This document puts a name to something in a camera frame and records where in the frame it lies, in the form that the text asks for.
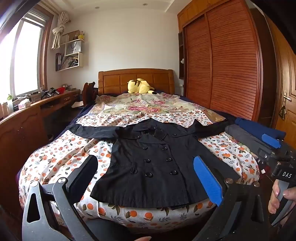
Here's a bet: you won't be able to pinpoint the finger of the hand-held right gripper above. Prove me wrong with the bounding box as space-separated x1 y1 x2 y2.
262 134 289 151
258 148 281 165

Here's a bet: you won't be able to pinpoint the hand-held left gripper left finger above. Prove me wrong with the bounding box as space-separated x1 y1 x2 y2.
22 155 100 241

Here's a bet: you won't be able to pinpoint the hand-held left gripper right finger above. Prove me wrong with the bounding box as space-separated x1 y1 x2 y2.
192 156 271 241

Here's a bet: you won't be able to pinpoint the black double-breasted coat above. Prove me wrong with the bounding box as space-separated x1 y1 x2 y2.
69 118 241 208

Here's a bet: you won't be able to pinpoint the folded navy clothes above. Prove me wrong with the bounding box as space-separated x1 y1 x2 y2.
235 117 287 141

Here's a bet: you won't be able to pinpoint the folded grey clothes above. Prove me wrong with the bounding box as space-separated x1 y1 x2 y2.
225 125 266 152

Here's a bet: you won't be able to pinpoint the person's right hand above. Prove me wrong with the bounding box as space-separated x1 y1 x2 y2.
269 180 296 214

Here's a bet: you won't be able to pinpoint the orange fruit print bed sheet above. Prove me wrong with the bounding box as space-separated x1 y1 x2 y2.
18 109 260 233

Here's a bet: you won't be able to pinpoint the wooden door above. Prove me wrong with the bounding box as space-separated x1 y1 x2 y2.
266 16 296 149

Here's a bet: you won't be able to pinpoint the long wooden desk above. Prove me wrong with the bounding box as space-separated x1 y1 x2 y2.
0 89 81 223

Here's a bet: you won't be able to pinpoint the wooden louvred wardrobe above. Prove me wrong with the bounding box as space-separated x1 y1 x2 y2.
178 0 264 122

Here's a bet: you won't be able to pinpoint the dark wooden chair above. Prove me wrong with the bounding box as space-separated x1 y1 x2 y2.
83 82 99 109

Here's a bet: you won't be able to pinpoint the black metal device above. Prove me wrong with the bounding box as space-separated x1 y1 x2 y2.
41 88 59 100

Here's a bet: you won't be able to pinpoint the white tissue box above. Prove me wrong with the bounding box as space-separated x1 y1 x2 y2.
18 98 31 109

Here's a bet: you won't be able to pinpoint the pink floral blanket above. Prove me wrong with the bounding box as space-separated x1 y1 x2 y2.
95 92 226 123

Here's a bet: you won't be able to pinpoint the wooden bed headboard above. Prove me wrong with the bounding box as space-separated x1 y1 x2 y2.
98 69 175 96

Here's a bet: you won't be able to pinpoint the green capped bottle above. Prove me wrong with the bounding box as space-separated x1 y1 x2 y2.
6 94 14 114

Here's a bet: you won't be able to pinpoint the yellow plush toy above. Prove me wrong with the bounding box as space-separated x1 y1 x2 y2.
128 79 162 95

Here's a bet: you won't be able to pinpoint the leaning paper folders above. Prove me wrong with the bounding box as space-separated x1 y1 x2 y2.
60 56 79 69

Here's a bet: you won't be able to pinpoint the white paper bag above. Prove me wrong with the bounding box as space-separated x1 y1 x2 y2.
65 41 82 56

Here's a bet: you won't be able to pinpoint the dark wooden corner shelf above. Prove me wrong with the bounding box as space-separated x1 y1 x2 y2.
178 30 186 79

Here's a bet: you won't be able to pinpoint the wood framed window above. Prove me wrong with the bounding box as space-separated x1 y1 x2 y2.
0 10 55 105

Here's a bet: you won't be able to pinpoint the brown cardboard box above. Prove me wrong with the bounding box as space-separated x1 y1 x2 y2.
61 30 80 44

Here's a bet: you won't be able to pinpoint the tied beige curtain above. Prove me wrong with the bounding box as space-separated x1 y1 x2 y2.
51 11 70 49

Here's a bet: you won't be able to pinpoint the metal door handle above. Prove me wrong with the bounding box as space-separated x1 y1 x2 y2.
282 91 292 109

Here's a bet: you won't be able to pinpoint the white wall shelf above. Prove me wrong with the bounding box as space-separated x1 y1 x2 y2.
55 30 85 72

